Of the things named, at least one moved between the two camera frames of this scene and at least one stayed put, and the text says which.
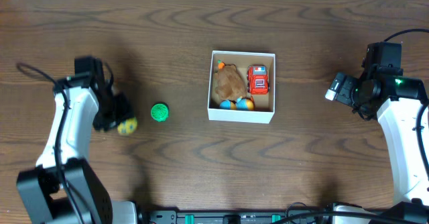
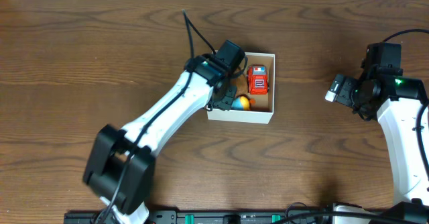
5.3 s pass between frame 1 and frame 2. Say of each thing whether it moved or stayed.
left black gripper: moved
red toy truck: stayed
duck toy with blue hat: stayed
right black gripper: stayed
